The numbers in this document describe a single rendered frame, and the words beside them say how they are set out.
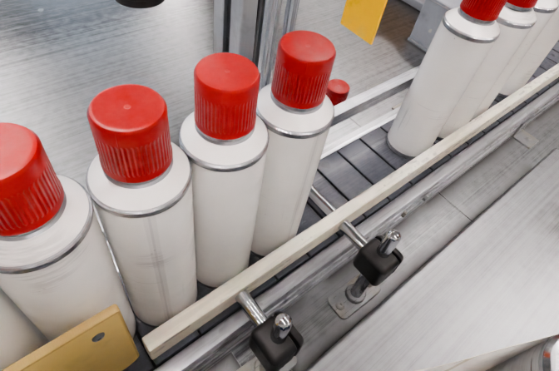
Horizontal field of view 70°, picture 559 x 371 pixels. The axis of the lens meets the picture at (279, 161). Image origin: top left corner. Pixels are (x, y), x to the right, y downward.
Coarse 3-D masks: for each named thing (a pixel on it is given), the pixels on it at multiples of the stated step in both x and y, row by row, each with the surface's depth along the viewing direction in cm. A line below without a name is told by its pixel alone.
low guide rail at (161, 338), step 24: (552, 72) 57; (528, 96) 55; (480, 120) 48; (456, 144) 45; (408, 168) 41; (384, 192) 39; (336, 216) 36; (312, 240) 34; (264, 264) 32; (288, 264) 34; (240, 288) 30; (192, 312) 29; (216, 312) 30; (144, 336) 27; (168, 336) 27
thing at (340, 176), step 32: (544, 64) 65; (384, 128) 50; (320, 160) 45; (352, 160) 45; (384, 160) 46; (448, 160) 51; (320, 192) 42; (352, 192) 42; (352, 224) 40; (256, 288) 34
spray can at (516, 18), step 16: (512, 0) 37; (528, 0) 37; (512, 16) 38; (528, 16) 38; (512, 32) 38; (496, 48) 40; (512, 48) 40; (496, 64) 41; (480, 80) 42; (496, 80) 43; (464, 96) 44; (480, 96) 44; (464, 112) 46; (448, 128) 48
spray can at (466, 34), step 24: (480, 0) 34; (504, 0) 33; (456, 24) 35; (480, 24) 35; (432, 48) 38; (456, 48) 36; (480, 48) 36; (432, 72) 39; (456, 72) 38; (408, 96) 43; (432, 96) 40; (456, 96) 40; (408, 120) 43; (432, 120) 42; (408, 144) 45; (432, 144) 46
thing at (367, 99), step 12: (408, 72) 44; (384, 84) 42; (396, 84) 42; (408, 84) 44; (360, 96) 40; (372, 96) 40; (384, 96) 42; (336, 108) 38; (348, 108) 38; (360, 108) 40; (336, 120) 38
